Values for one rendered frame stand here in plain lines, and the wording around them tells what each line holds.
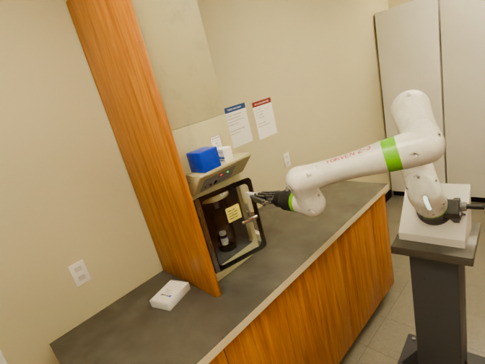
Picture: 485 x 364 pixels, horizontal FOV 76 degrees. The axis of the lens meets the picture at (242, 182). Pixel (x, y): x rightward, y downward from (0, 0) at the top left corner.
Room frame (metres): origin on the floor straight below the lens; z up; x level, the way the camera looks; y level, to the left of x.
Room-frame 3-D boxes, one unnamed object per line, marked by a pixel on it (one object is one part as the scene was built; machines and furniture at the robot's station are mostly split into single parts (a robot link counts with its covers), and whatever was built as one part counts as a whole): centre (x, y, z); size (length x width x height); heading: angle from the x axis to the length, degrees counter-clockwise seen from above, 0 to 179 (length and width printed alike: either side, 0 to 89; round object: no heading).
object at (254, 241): (1.42, 0.09, 1.19); 0.30 x 0.01 x 0.40; 117
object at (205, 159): (1.36, 0.14, 1.56); 0.10 x 0.10 x 0.09; 41
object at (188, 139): (1.55, 0.20, 1.33); 0.32 x 0.25 x 0.77; 131
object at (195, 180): (1.41, 0.08, 1.46); 0.32 x 0.12 x 0.10; 131
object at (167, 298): (1.32, 0.47, 0.96); 0.16 x 0.12 x 0.04; 148
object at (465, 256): (1.30, -0.84, 0.92); 0.32 x 0.32 x 0.04; 46
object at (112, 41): (1.43, 0.39, 1.64); 0.49 x 0.03 x 1.40; 41
